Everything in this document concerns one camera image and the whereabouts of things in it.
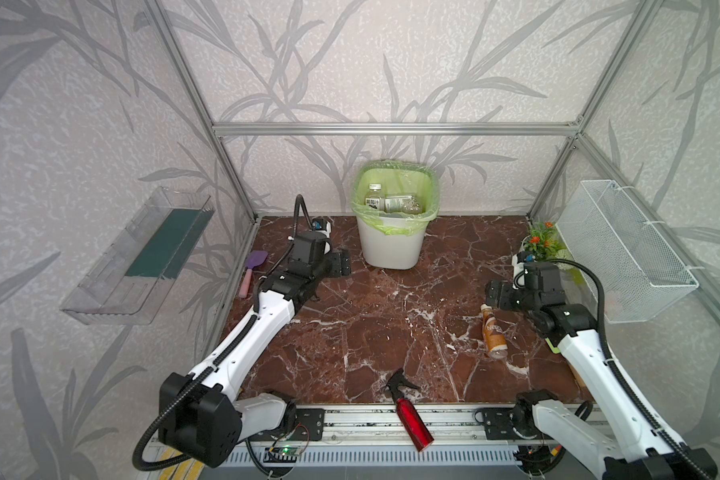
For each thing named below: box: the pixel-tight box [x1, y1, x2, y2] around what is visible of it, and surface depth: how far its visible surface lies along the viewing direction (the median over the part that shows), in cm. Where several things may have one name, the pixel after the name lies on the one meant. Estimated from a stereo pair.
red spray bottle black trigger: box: [386, 368, 435, 452], surface depth 74 cm
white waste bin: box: [356, 216, 430, 270], surface depth 98 cm
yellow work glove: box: [158, 446, 205, 480], surface depth 68 cm
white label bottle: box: [365, 183, 385, 211], surface depth 101 cm
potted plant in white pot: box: [523, 221, 572, 262], surface depth 94 cm
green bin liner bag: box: [351, 159, 441, 237], surface depth 96 cm
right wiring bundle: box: [513, 445, 564, 477], surface depth 72 cm
